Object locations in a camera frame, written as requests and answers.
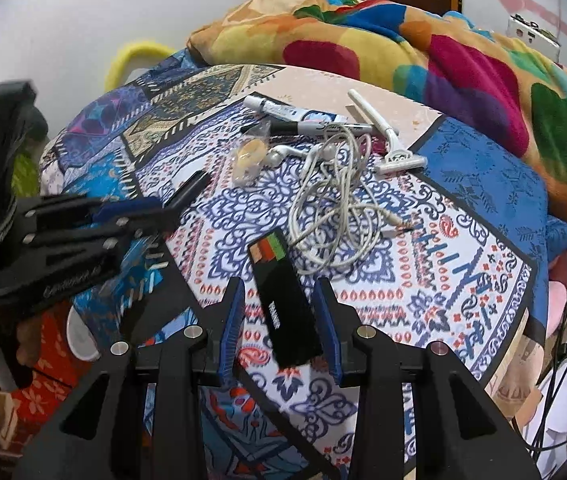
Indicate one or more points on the person's left hand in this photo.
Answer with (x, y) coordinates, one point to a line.
(30, 342)

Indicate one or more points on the black marker pen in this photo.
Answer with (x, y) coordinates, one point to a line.
(308, 129)

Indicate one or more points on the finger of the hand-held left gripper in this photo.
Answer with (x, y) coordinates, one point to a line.
(143, 222)
(128, 207)

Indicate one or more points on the yellow foam loop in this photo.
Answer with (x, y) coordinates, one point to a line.
(128, 52)

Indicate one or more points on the small black stick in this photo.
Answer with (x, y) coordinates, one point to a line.
(187, 190)

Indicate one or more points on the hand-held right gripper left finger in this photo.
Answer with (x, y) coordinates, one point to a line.
(231, 325)

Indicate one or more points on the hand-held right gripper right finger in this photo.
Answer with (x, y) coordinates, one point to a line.
(328, 330)

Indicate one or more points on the clear bag with yellow contents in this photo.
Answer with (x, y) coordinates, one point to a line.
(249, 157)

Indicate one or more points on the red floral cloth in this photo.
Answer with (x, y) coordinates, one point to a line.
(48, 390)

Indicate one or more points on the colourful fleece blanket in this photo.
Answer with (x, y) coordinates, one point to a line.
(463, 60)

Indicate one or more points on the white disposable razor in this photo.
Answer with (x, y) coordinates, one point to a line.
(383, 132)

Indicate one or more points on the black rectangular packet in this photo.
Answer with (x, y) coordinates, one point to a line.
(288, 305)

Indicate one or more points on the patterned blue white bedsheet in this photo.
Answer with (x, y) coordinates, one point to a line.
(413, 280)

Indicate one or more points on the green cloth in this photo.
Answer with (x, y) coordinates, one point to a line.
(25, 172)

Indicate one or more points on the white ointment tube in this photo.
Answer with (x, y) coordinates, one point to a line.
(283, 109)

